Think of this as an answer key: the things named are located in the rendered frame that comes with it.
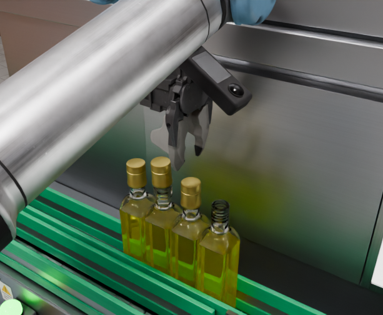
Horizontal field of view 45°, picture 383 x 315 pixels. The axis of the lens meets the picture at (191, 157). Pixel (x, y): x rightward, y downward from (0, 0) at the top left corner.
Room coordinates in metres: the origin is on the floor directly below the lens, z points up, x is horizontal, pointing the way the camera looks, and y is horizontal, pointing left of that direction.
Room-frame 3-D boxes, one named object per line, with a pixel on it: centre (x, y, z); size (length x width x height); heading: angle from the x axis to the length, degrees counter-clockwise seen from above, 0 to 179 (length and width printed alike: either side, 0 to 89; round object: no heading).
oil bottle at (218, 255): (0.60, -0.05, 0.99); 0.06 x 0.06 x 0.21; 55
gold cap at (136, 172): (0.69, 0.10, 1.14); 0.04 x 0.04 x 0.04
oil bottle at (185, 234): (0.63, 0.00, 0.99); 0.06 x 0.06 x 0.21; 55
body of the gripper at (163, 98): (0.65, 0.02, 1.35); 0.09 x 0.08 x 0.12; 54
